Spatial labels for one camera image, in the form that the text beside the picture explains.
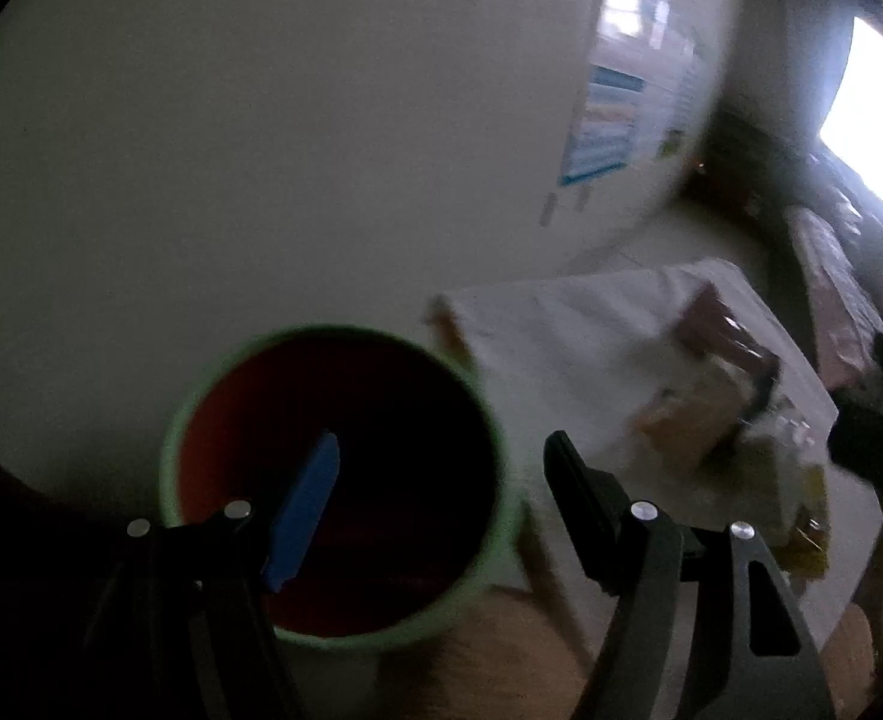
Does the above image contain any white cloth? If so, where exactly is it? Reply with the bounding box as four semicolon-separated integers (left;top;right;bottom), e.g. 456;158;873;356
427;259;883;720

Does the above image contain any maroon wrapper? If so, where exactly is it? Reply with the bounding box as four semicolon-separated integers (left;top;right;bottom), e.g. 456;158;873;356
674;289;780;383

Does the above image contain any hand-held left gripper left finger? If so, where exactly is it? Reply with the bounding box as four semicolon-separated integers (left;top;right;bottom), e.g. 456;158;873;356
74;431;341;720

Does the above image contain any wall poster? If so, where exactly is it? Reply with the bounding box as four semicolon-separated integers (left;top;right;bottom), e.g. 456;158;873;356
539;0;720;230

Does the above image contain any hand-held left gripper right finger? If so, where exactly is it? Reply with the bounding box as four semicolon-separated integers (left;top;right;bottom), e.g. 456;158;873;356
542;431;840;720

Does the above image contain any dark low furniture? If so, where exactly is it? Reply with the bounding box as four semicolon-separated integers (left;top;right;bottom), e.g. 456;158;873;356
685;109;810;233

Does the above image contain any green cup with red inside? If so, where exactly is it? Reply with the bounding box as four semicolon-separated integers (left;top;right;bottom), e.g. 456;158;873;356
160;324;527;653

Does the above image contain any pink bedding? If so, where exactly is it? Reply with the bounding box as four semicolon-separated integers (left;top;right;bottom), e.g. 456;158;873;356
782;206;883;391

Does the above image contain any person's left leg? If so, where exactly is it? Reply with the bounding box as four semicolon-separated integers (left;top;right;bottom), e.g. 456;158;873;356
437;592;596;720

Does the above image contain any person's right leg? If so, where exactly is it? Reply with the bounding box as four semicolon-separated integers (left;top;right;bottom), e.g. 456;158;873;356
820;600;881;702

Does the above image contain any orange yellow wrapper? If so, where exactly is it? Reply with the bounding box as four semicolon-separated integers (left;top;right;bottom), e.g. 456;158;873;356
640;367;750;470

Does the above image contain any person's leg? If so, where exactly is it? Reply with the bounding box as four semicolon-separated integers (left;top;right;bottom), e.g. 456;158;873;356
820;600;881;702
437;592;596;720

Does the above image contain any bright window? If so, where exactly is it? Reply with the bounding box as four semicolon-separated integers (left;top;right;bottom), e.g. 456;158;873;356
816;15;883;230

